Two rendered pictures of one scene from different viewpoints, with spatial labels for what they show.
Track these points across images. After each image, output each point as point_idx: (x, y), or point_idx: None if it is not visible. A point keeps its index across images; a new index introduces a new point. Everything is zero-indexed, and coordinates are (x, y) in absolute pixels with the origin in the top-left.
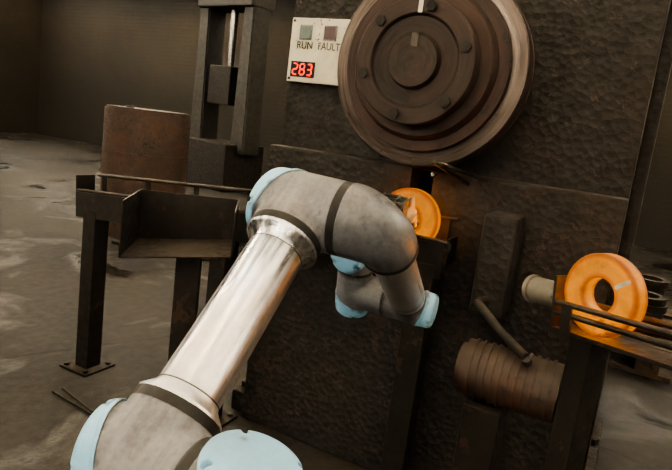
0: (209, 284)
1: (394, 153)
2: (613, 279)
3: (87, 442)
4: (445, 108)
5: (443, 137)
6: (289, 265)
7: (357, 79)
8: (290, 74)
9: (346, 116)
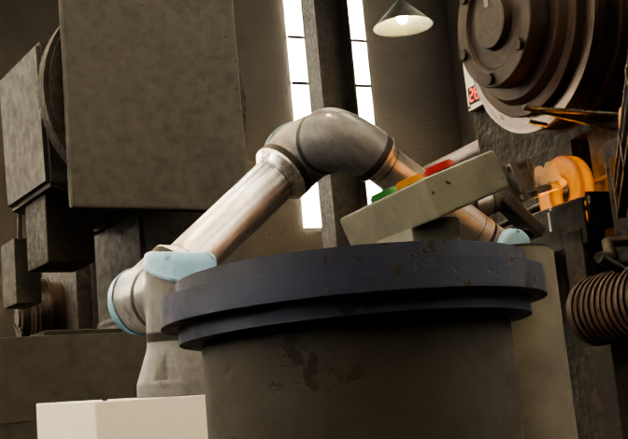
0: None
1: (525, 125)
2: None
3: (114, 280)
4: (521, 49)
5: (549, 83)
6: (269, 177)
7: None
8: (469, 103)
9: None
